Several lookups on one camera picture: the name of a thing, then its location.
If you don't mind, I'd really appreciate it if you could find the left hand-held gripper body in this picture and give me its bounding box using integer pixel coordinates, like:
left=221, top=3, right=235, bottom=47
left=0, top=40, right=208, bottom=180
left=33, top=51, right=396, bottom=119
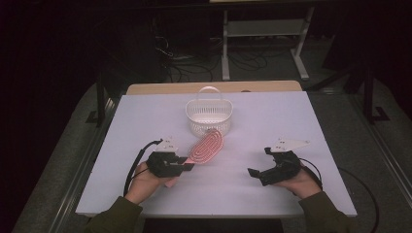
left=146, top=137, right=185, bottom=179

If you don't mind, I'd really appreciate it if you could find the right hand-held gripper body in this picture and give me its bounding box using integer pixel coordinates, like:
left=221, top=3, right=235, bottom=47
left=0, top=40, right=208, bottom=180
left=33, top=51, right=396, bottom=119
left=264, top=138, right=311, bottom=186

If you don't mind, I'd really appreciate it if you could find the pink hairbrush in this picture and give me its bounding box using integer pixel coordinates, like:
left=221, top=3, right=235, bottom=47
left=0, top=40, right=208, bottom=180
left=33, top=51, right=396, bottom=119
left=163, top=128, right=225, bottom=189

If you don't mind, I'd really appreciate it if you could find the white perforated plastic basket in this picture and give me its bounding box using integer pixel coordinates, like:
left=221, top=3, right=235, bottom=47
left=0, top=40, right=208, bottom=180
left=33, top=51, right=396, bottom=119
left=185, top=85, right=234, bottom=139

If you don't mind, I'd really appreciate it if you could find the person's right hand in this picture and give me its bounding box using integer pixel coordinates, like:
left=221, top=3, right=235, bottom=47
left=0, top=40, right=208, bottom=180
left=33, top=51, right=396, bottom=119
left=274, top=165, right=324, bottom=200

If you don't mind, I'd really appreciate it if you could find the person's left hand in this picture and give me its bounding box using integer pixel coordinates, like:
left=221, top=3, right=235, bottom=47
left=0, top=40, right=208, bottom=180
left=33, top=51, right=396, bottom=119
left=123, top=160, right=180, bottom=206

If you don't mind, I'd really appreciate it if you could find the wooden table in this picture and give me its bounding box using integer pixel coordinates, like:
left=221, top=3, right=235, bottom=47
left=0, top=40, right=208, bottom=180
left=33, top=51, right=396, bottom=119
left=125, top=80, right=304, bottom=96

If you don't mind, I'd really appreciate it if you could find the black metal stand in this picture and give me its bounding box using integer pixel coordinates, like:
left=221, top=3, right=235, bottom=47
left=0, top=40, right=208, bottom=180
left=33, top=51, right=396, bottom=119
left=342, top=60, right=392, bottom=126
left=85, top=71, right=112, bottom=128

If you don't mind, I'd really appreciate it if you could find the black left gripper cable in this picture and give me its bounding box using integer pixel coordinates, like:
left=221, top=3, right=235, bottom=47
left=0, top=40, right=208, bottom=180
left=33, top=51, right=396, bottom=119
left=122, top=138, right=164, bottom=198

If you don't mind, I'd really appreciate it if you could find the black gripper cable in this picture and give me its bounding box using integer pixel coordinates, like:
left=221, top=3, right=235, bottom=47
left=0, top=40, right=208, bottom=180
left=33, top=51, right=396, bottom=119
left=122, top=138, right=164, bottom=198
left=298, top=156, right=325, bottom=192

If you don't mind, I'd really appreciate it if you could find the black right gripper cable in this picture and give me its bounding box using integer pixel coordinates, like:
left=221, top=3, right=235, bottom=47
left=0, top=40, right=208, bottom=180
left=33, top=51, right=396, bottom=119
left=298, top=156, right=325, bottom=192

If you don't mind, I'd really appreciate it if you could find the aluminium frame rail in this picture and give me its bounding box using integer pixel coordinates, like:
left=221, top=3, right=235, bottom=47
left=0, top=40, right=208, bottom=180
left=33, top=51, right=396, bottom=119
left=348, top=95, right=412, bottom=198
left=48, top=96, right=119, bottom=233

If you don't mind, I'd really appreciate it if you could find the thin black cable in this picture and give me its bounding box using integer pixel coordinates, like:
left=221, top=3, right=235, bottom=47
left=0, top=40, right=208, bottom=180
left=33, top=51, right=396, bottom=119
left=337, top=167, right=381, bottom=233

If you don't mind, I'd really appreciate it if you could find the tangle of black cables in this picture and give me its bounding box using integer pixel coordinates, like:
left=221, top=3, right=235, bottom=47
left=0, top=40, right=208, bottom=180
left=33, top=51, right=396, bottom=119
left=151, top=17, right=270, bottom=83

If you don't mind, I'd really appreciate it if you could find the white metal desk frame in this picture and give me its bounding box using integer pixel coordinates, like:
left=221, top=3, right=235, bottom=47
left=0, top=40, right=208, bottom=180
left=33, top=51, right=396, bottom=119
left=221, top=6, right=316, bottom=82

